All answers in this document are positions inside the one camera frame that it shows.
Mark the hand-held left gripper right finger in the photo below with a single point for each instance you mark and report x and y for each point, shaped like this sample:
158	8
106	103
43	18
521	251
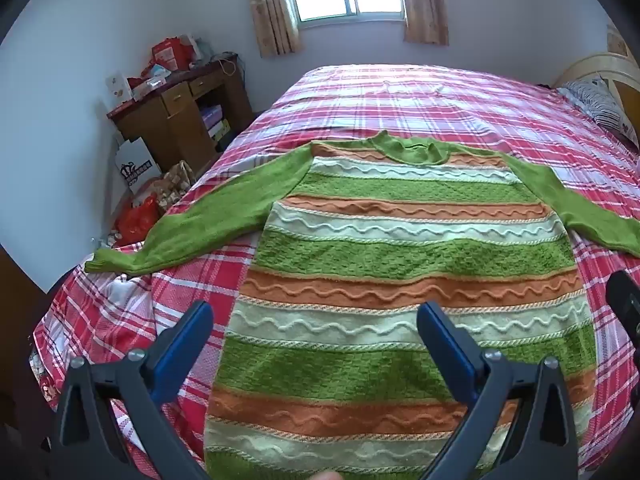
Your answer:
446	351

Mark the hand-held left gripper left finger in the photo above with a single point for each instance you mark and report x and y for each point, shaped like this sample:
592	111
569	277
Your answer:
184	346

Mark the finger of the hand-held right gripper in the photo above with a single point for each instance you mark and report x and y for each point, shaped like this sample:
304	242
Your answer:
625	305

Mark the green orange striped knit sweater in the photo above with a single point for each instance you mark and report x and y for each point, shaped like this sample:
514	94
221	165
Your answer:
400	260

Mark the red plastic bag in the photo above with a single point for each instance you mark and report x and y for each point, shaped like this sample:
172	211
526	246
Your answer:
137	220

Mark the white paper bag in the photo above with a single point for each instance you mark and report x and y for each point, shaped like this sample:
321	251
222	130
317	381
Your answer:
136	162

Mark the striped pillow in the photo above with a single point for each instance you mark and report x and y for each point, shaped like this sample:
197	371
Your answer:
602	102

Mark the brown wooden desk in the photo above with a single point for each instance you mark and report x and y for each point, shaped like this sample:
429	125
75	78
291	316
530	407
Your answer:
172	127

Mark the stack of books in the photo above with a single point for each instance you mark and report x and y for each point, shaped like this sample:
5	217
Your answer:
215	122

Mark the wooden headboard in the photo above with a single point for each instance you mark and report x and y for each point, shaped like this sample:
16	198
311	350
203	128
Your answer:
620	70

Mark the red plaid bed blanket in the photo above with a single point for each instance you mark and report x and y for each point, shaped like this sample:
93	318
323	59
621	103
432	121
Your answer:
400	100

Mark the white printed box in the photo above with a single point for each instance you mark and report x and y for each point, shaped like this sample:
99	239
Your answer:
118	88

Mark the red gift bag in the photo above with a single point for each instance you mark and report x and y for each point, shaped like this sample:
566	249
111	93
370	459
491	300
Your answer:
170	54

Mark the beige patterned curtain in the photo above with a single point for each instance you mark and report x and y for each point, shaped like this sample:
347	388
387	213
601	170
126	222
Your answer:
272	10
425	5

